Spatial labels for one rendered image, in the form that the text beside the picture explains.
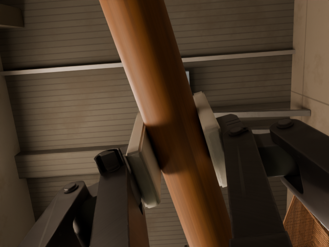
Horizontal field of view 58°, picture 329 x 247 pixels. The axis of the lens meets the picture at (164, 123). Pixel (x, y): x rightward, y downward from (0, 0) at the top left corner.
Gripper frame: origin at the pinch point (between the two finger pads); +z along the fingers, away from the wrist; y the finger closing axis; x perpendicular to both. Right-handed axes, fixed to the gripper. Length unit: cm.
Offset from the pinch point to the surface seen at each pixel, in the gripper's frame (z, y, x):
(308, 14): 305, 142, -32
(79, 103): 333, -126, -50
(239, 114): 295, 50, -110
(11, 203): 284, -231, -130
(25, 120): 332, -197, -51
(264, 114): 290, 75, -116
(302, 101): 302, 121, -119
